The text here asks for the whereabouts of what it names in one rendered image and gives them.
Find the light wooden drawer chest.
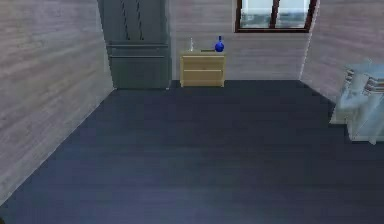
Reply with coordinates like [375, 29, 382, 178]
[179, 50, 227, 89]

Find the pale blue glass table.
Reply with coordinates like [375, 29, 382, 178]
[329, 59, 384, 146]

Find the dark brown framed window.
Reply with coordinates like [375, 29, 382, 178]
[234, 0, 319, 34]

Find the dark grey wardrobe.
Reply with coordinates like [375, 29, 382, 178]
[96, 0, 173, 90]

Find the blue round vase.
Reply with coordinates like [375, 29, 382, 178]
[214, 35, 225, 53]

